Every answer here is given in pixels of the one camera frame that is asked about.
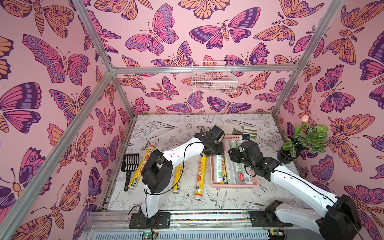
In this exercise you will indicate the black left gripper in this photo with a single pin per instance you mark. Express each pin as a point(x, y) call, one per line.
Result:
point(220, 150)

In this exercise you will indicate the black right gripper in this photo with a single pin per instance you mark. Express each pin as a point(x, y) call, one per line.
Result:
point(237, 154)

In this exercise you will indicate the pink plastic basket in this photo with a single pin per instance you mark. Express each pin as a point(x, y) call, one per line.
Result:
point(226, 144)

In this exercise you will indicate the yellow blue label roll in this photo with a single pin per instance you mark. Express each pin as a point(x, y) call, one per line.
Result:
point(177, 182)

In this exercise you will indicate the yellow red wrap roll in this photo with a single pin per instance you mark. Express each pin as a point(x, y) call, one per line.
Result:
point(200, 179)

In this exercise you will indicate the white green wrap roll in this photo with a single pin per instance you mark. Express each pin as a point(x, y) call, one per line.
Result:
point(248, 179)

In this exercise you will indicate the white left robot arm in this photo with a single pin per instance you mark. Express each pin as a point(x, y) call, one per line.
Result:
point(157, 172)

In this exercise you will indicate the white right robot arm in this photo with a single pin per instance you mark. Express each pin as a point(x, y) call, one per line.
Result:
point(331, 216)

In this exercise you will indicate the green striped folded cloth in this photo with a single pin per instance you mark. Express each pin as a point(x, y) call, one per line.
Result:
point(235, 132)

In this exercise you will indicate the potted green plant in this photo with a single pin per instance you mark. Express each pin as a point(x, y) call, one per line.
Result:
point(307, 137)

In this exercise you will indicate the black slotted scoop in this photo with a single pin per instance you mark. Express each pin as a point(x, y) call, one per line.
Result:
point(130, 164)

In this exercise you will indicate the white wire wall basket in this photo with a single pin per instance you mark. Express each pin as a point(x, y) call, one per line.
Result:
point(214, 79)

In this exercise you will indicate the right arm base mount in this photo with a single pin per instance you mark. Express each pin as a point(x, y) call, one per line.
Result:
point(267, 217)

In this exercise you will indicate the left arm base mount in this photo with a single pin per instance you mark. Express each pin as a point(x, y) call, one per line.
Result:
point(160, 220)

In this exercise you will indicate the aluminium front rail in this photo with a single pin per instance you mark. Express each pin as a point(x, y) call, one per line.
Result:
point(193, 225)

